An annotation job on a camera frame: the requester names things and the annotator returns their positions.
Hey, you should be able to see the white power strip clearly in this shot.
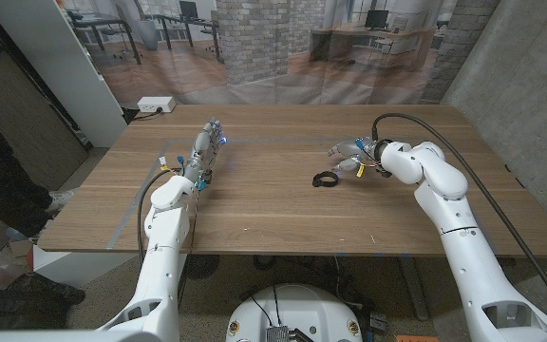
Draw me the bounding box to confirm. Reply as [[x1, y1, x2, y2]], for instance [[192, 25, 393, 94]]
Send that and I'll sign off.
[[137, 96, 177, 114]]

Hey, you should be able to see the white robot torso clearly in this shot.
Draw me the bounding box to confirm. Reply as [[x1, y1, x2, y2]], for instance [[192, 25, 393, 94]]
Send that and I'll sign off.
[[225, 283, 364, 342]]

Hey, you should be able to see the white cabinet panel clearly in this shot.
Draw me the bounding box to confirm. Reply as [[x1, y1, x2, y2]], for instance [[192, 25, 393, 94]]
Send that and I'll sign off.
[[0, 0, 128, 148]]

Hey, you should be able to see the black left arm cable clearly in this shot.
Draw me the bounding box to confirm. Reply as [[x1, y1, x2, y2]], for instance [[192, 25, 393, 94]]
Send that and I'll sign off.
[[135, 166, 184, 267]]

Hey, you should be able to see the grey table leg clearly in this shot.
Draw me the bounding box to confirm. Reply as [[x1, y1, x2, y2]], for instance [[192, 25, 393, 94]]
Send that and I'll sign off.
[[399, 256, 430, 322]]

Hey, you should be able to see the black bag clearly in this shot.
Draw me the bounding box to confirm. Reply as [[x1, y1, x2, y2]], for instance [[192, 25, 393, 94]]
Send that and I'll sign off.
[[0, 273, 86, 332]]

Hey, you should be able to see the black round grille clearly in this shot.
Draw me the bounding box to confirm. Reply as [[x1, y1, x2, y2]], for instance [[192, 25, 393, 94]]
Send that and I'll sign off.
[[182, 255, 221, 280]]

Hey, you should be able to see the printed office backdrop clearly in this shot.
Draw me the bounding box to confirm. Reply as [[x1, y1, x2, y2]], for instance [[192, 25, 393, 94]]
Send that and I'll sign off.
[[59, 0, 500, 106]]

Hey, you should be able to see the dark wooden door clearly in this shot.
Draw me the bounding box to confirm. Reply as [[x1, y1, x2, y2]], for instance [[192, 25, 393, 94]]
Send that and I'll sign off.
[[0, 0, 89, 191]]

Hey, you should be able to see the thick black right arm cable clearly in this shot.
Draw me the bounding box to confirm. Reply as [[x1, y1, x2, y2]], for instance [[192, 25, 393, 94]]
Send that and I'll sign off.
[[370, 112, 547, 329]]

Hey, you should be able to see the black velcro strap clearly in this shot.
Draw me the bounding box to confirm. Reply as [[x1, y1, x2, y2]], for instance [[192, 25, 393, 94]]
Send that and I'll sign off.
[[311, 170, 340, 188]]

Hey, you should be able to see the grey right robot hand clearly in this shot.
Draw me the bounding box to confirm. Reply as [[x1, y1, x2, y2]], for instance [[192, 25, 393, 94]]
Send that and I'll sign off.
[[327, 137, 385, 173]]

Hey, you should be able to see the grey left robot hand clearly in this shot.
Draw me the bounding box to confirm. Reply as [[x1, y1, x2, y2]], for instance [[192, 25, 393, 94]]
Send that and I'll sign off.
[[181, 118, 229, 187]]

